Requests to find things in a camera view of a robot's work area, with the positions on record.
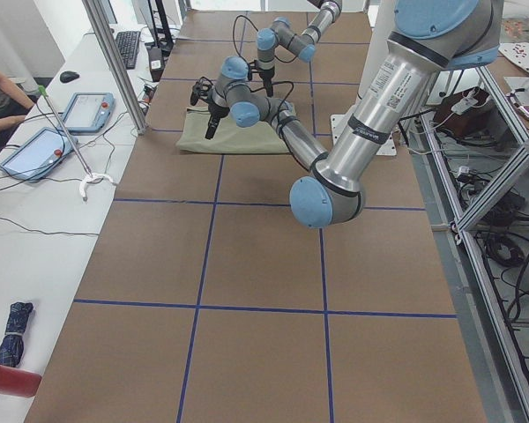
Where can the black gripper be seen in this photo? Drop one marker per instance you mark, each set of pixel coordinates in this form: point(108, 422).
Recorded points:
point(267, 76)
point(214, 110)

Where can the olive green long-sleeve shirt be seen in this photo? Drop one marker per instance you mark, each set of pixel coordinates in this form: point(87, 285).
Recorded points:
point(229, 138)

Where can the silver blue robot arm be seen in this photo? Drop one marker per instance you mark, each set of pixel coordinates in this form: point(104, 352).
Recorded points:
point(302, 46)
point(426, 37)

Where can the black keyboard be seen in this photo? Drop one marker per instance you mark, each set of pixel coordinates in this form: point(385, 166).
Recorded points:
point(127, 43)

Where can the far blue teach pendant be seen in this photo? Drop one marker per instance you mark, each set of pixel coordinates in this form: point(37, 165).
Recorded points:
point(87, 113)

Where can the blue teach pendant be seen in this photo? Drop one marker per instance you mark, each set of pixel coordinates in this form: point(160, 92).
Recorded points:
point(38, 156)
point(87, 113)

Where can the black computer mouse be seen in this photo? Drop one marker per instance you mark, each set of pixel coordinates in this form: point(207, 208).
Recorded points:
point(68, 76)

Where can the silver reacher grabber tool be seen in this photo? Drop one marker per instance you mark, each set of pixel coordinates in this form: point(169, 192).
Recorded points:
point(90, 176)

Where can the near blue teach pendant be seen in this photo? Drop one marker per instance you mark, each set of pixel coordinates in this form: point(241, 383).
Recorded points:
point(38, 156)

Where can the folded navy umbrella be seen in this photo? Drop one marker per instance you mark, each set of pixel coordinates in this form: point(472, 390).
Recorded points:
point(12, 345)

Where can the red cylinder bottle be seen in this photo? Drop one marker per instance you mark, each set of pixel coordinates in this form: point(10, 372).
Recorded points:
point(17, 382)

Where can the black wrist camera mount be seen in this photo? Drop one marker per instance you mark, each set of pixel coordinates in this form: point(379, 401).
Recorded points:
point(200, 91)
point(253, 69)

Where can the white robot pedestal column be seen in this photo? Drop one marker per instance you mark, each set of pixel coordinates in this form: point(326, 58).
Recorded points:
point(376, 57)

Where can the aluminium frame post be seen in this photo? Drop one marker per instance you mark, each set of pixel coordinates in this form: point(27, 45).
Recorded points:
point(106, 40)

